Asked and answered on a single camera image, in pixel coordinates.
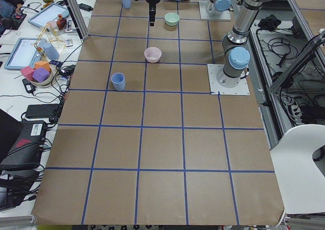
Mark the far tablet in blue case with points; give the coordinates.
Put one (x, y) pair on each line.
(48, 14)

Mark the beige bowl of foam blocks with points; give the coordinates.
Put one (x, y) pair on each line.
(45, 83)

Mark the pink foam cube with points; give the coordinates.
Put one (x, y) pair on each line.
(27, 72)

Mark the near tablet in blue case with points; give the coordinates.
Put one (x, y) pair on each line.
(24, 54)

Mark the tablet in blue case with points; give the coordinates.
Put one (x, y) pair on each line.
(24, 54)
(48, 14)

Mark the right aluminium frame strut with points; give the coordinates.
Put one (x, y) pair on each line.
(305, 56)

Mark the wooden balance toy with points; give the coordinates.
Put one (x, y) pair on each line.
(49, 34)

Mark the purple foam cube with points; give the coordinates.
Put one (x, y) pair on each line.
(40, 74)

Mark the black cloth bundle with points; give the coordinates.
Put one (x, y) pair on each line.
(269, 23)

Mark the light blue bottle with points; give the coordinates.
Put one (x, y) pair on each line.
(51, 51)

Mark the white chair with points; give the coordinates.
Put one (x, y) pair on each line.
(300, 181)

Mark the brown glass bottle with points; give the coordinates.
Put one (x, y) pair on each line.
(61, 22)

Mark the small remote control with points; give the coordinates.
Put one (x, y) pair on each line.
(68, 42)

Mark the black laptop charger brick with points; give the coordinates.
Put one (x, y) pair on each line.
(29, 87)

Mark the orange foam cube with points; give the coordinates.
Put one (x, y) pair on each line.
(42, 64)

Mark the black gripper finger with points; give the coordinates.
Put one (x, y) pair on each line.
(152, 13)

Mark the aluminium frame post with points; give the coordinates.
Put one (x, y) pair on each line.
(77, 18)

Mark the green bowl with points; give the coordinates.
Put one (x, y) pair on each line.
(171, 19)

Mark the black power adapter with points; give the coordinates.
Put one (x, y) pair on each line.
(40, 111)

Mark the pink bowl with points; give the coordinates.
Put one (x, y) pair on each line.
(153, 54)

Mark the black electronics box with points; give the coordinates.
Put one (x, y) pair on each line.
(21, 145)

